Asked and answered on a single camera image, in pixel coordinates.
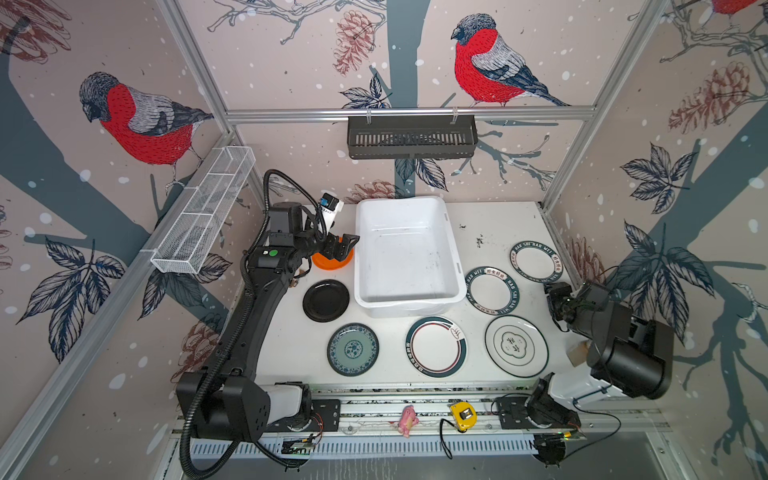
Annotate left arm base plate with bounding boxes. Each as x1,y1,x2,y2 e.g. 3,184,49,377
281,399,341,433

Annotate pink toy figure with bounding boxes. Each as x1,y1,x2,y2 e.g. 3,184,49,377
392,405,420,438

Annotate white plate black flower outline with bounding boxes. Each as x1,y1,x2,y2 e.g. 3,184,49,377
485,315,550,378

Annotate small circuit board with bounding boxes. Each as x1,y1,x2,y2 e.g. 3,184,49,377
280,438,316,457

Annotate yellow tape measure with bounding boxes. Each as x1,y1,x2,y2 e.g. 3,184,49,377
450,401,477,433

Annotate white plate green red rim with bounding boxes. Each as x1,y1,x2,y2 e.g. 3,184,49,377
405,316,468,378

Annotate white wire mesh shelf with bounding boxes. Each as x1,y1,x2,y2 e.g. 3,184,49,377
151,146,255,274

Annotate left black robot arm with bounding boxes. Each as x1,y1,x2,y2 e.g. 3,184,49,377
176,169,360,479

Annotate white plastic bin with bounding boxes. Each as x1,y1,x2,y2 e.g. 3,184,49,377
353,196,467,318

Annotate aluminium horizontal frame bar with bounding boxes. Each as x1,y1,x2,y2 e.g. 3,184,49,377
225,106,597,125

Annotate green rim lettered plate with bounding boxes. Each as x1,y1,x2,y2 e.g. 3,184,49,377
465,266,520,316
509,240,564,284

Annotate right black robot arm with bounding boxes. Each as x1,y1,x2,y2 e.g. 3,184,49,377
525,281,675,427

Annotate glass jar brown contents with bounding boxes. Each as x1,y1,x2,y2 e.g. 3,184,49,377
567,340,592,368

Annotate orange plate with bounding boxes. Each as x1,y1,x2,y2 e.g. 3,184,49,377
311,251,354,271

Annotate black hanging wall basket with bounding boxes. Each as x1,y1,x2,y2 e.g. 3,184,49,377
347,115,478,160

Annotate green patterned plate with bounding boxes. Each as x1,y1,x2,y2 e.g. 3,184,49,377
327,323,380,377

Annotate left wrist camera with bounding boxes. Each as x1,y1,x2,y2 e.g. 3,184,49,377
319,190,344,230

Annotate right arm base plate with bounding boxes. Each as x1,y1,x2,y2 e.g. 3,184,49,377
491,394,581,430

